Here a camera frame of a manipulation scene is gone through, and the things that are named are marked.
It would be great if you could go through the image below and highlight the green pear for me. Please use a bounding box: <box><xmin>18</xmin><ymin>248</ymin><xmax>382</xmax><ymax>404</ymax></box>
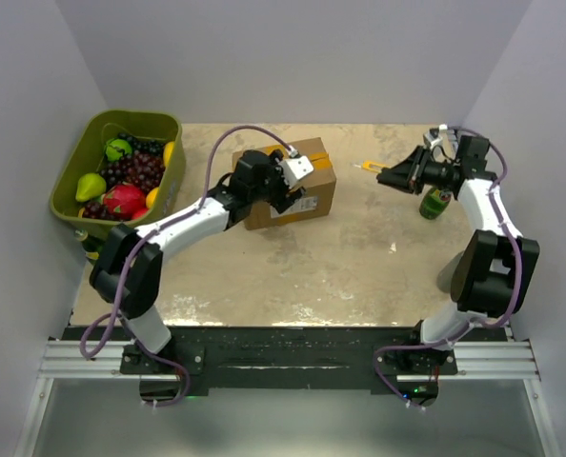
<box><xmin>75</xmin><ymin>172</ymin><xmax>107</xmax><ymax>203</ymax></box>

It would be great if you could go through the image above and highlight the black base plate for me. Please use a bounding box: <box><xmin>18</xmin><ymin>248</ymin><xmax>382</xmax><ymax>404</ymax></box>
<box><xmin>119</xmin><ymin>326</ymin><xmax>458</xmax><ymax>409</ymax></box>

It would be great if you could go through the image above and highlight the yellow utility knife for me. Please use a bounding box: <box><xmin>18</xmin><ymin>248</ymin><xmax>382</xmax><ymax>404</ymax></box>
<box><xmin>353</xmin><ymin>160</ymin><xmax>388</xmax><ymax>173</ymax></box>

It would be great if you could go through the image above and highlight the olive green plastic basket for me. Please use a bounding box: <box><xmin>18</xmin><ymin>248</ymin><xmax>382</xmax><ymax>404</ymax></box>
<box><xmin>50</xmin><ymin>109</ymin><xmax>186</xmax><ymax>240</ymax></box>

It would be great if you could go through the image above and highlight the orange fruit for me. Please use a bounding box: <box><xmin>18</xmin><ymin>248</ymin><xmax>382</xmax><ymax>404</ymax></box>
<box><xmin>145</xmin><ymin>187</ymin><xmax>159</xmax><ymax>209</ymax></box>

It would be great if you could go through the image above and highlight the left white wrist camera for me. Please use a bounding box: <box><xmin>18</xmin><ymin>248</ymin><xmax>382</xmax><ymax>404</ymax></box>
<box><xmin>279</xmin><ymin>147</ymin><xmax>314</xmax><ymax>189</ymax></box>

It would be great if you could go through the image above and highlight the red dragon fruit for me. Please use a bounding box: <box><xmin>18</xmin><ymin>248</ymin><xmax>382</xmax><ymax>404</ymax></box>
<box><xmin>102</xmin><ymin>184</ymin><xmax>146</xmax><ymax>220</ymax></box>

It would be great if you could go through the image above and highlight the dark purple grape bunch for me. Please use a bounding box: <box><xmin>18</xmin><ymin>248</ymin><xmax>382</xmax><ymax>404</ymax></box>
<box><xmin>99</xmin><ymin>152</ymin><xmax>165</xmax><ymax>193</ymax></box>

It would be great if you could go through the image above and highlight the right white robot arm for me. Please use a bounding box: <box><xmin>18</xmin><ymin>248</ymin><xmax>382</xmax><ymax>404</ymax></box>
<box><xmin>376</xmin><ymin>126</ymin><xmax>540</xmax><ymax>374</ymax></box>

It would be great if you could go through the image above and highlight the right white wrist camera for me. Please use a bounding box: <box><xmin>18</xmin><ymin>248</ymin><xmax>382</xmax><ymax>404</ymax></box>
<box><xmin>423</xmin><ymin>124</ymin><xmax>449</xmax><ymax>156</ymax></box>

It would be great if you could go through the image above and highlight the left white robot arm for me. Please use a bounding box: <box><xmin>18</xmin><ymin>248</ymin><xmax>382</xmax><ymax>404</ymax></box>
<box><xmin>90</xmin><ymin>150</ymin><xmax>313</xmax><ymax>373</ymax></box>

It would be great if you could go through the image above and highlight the taped cardboard express box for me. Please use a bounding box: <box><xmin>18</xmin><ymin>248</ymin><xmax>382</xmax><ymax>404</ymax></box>
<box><xmin>229</xmin><ymin>137</ymin><xmax>336</xmax><ymax>230</ymax></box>

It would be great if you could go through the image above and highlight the grey cylindrical bottle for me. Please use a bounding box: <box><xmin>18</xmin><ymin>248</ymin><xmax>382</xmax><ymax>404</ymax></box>
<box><xmin>435</xmin><ymin>251</ymin><xmax>464</xmax><ymax>293</ymax></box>

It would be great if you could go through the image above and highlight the black grape bunch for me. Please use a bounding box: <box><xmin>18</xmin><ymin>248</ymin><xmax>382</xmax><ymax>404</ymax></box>
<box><xmin>117</xmin><ymin>132</ymin><xmax>165</xmax><ymax>156</ymax></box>

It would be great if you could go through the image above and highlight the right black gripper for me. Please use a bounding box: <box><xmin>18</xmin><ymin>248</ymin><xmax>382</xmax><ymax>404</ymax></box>
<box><xmin>377</xmin><ymin>146</ymin><xmax>457</xmax><ymax>196</ymax></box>

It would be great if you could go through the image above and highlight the aluminium rail frame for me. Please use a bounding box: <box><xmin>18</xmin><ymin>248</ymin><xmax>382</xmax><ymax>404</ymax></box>
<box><xmin>13</xmin><ymin>126</ymin><xmax>563</xmax><ymax>457</ymax></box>

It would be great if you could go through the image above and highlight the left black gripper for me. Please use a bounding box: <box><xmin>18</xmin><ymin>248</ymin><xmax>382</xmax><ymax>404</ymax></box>
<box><xmin>249</xmin><ymin>151</ymin><xmax>305</xmax><ymax>214</ymax></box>

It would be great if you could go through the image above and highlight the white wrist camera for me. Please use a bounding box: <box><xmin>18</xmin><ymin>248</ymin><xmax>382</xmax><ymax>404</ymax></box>
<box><xmin>279</xmin><ymin>147</ymin><xmax>314</xmax><ymax>189</ymax></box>
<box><xmin>423</xmin><ymin>124</ymin><xmax>449</xmax><ymax>156</ymax></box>

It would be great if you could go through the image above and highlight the yellow lemon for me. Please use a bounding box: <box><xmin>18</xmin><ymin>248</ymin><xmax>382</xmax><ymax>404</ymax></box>
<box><xmin>162</xmin><ymin>141</ymin><xmax>175</xmax><ymax>168</ymax></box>

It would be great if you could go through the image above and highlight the small red grape bunch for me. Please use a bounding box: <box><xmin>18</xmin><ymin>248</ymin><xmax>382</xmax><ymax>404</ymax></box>
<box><xmin>78</xmin><ymin>201</ymin><xmax>119</xmax><ymax>221</ymax></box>

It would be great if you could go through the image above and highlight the dark bottle behind basket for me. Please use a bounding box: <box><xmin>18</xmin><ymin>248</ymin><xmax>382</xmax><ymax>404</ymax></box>
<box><xmin>74</xmin><ymin>229</ymin><xmax>103</xmax><ymax>262</ymax></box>

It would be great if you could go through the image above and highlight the green apple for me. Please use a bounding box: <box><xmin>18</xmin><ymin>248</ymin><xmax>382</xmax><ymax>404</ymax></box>
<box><xmin>104</xmin><ymin>138</ymin><xmax>133</xmax><ymax>163</ymax></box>

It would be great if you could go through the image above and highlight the green glass bottle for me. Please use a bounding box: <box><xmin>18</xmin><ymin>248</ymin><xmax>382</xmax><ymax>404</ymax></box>
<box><xmin>419</xmin><ymin>187</ymin><xmax>454</xmax><ymax>220</ymax></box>

